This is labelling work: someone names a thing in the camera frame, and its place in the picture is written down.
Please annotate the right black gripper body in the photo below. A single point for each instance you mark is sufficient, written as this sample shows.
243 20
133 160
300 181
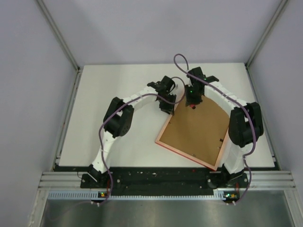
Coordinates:
191 94

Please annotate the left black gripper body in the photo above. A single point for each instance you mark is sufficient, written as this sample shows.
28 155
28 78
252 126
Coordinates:
170 98

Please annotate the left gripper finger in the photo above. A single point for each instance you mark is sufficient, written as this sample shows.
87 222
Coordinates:
171 110
164 106

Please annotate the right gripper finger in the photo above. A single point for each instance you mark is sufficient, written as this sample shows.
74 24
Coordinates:
199 99
187 102

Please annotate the red picture frame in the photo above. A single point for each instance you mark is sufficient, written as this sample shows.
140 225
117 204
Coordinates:
163 139

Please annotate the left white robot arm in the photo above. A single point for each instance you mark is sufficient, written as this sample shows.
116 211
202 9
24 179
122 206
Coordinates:
118 119

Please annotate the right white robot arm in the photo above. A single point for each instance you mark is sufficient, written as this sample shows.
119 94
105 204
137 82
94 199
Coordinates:
245 120

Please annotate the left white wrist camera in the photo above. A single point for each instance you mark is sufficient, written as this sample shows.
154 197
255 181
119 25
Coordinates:
175 86

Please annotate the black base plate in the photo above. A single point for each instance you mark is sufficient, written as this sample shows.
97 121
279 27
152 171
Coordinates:
121 177

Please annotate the white slotted cable duct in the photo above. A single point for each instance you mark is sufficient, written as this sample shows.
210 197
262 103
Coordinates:
100 196

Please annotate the right aluminium corner post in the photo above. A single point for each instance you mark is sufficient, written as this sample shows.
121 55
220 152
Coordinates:
267 32

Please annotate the aluminium corner post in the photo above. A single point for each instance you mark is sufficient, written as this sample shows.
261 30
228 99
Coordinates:
267 32
57 34

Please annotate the left aluminium corner post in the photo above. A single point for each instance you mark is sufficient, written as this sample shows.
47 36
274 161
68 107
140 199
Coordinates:
57 34

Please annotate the aluminium front rail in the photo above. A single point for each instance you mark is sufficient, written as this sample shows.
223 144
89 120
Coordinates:
261 180

